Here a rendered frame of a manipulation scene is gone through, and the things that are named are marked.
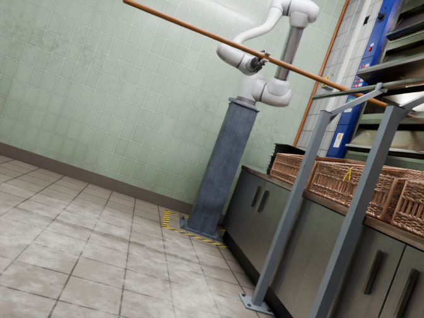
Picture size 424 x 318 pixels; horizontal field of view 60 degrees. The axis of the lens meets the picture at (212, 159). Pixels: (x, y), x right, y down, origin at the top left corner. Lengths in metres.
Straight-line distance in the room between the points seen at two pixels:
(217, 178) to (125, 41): 1.37
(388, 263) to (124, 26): 2.69
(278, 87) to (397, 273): 1.85
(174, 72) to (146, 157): 0.75
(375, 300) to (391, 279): 0.08
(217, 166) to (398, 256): 1.77
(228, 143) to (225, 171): 0.21
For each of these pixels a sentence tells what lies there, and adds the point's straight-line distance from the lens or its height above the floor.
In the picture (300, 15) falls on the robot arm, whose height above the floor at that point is 1.65.
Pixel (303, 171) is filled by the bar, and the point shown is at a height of 0.66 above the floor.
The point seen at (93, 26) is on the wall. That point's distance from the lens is 3.31.
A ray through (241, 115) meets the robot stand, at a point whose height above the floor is 0.92.
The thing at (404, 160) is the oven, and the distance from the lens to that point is 2.20.
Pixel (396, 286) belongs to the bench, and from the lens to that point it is 1.19.
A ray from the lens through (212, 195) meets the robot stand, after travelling 2.76.
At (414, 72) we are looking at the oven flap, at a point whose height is 1.38.
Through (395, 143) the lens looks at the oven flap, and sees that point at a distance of 2.30.
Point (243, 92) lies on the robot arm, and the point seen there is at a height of 1.09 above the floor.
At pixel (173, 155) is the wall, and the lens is 3.21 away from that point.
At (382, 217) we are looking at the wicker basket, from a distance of 1.38.
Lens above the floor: 0.61
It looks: 1 degrees down
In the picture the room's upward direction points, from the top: 20 degrees clockwise
